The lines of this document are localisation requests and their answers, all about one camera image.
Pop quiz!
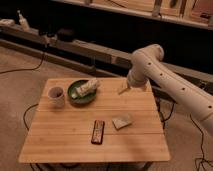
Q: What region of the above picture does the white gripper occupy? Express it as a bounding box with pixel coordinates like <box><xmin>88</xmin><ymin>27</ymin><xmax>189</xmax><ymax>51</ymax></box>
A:
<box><xmin>118</xmin><ymin>74</ymin><xmax>148</xmax><ymax>95</ymax></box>

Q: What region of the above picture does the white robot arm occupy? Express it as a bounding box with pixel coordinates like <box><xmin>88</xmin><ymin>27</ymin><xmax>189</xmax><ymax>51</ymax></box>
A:
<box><xmin>118</xmin><ymin>44</ymin><xmax>213</xmax><ymax>136</ymax></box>

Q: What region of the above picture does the beige rectangular sponge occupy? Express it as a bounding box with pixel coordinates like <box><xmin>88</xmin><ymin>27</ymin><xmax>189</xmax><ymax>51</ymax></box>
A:
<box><xmin>112</xmin><ymin>114</ymin><xmax>132</xmax><ymax>130</ymax></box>

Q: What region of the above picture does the green round plate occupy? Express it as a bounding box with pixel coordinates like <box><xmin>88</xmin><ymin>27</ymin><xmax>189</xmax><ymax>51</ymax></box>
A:
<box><xmin>67</xmin><ymin>78</ymin><xmax>99</xmax><ymax>105</ymax></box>

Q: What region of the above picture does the wooden slatted table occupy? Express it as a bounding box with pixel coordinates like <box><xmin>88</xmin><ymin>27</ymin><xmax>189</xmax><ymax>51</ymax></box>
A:
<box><xmin>19</xmin><ymin>78</ymin><xmax>170</xmax><ymax>163</ymax></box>

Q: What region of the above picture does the dark rectangular chocolate bar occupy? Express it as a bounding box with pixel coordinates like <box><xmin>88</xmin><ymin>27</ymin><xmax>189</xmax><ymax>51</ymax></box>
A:
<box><xmin>91</xmin><ymin>120</ymin><xmax>105</xmax><ymax>145</ymax></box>

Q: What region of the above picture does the white ceramic mug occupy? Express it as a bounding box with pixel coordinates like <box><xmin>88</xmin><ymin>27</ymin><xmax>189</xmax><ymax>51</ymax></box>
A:
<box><xmin>48</xmin><ymin>87</ymin><xmax>65</xmax><ymax>108</ymax></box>

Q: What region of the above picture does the dark box on ledge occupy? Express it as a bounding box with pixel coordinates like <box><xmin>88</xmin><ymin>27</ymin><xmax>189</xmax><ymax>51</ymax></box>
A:
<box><xmin>57</xmin><ymin>29</ymin><xmax>75</xmax><ymax>42</ymax></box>

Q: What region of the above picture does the white spray bottle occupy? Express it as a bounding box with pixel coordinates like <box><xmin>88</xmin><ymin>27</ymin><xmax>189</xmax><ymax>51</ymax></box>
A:
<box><xmin>17</xmin><ymin>10</ymin><xmax>30</xmax><ymax>31</ymax></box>

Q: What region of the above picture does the black cable right side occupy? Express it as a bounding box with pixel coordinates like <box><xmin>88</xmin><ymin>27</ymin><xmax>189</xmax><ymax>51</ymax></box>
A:
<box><xmin>155</xmin><ymin>98</ymin><xmax>209</xmax><ymax>171</ymax></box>

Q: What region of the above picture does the black cable under table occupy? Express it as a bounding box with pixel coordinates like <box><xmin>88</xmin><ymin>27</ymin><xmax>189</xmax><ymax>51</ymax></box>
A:
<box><xmin>22</xmin><ymin>103</ymin><xmax>40</xmax><ymax>130</ymax></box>

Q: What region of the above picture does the black floor cable left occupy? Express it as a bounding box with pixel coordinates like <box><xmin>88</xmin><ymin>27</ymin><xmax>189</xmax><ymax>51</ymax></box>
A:
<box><xmin>0</xmin><ymin>46</ymin><xmax>46</xmax><ymax>76</ymax></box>

